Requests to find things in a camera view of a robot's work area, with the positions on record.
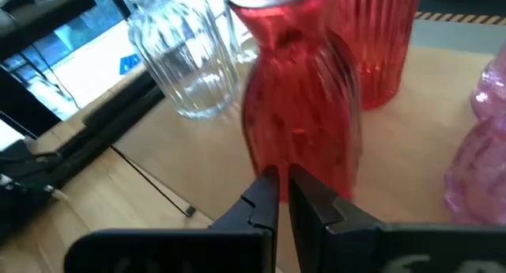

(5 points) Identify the black yellow hazard tape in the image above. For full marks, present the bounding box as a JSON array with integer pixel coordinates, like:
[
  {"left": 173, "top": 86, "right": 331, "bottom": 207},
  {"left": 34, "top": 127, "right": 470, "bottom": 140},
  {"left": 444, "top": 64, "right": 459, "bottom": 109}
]
[{"left": 413, "top": 10, "right": 506, "bottom": 27}]

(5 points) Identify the clear ribbed jar vase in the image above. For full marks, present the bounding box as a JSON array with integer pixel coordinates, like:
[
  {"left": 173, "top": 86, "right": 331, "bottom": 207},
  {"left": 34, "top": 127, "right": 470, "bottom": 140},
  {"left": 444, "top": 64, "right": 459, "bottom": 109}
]
[{"left": 125, "top": 0, "right": 241, "bottom": 120}]

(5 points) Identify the red tall ribbed vase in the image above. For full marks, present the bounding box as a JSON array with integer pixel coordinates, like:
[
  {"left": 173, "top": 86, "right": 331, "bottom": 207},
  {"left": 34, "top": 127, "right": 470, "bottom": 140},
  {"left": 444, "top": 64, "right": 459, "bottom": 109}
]
[{"left": 335, "top": 0, "right": 423, "bottom": 111}]

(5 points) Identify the red square glass vase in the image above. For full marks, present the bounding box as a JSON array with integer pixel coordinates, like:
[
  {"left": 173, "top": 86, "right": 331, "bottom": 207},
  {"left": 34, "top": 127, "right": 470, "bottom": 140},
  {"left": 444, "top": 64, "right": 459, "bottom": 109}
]
[{"left": 231, "top": 0, "right": 364, "bottom": 203}]

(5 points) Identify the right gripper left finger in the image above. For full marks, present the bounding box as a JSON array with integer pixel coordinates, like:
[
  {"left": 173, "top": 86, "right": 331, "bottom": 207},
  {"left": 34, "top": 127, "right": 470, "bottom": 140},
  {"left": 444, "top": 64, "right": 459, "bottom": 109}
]
[{"left": 209, "top": 165, "right": 281, "bottom": 273}]

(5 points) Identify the pink round ribbed vase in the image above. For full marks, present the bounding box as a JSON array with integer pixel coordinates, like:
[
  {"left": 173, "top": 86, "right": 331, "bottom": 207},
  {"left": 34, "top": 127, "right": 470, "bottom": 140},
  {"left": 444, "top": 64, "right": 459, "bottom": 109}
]
[{"left": 469, "top": 43, "right": 506, "bottom": 122}]

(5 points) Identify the clear conical glass vase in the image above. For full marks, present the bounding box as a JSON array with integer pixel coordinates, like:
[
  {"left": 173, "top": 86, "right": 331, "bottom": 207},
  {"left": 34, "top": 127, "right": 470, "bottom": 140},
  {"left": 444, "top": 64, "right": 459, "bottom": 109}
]
[{"left": 223, "top": 3, "right": 260, "bottom": 65}]

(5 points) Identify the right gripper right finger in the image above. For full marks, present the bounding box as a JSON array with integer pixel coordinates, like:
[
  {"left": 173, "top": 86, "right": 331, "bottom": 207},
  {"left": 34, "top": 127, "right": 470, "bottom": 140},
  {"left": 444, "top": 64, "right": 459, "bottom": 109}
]
[{"left": 288, "top": 164, "right": 380, "bottom": 273}]

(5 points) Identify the pink teardrop glass vase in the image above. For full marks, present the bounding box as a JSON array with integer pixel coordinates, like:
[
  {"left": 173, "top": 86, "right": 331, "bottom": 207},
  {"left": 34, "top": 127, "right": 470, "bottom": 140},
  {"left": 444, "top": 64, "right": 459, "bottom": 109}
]
[{"left": 443, "top": 113, "right": 506, "bottom": 226}]

